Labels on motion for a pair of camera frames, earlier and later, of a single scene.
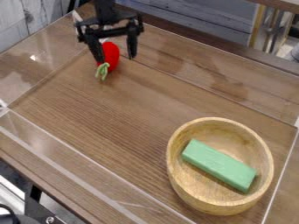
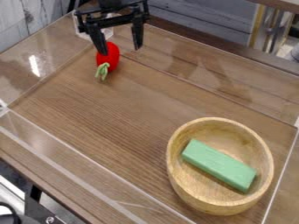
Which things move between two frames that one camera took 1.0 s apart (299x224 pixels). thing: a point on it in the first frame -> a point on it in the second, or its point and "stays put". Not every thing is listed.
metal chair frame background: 271,27 stays put
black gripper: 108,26 -> 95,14
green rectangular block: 219,164 stays put
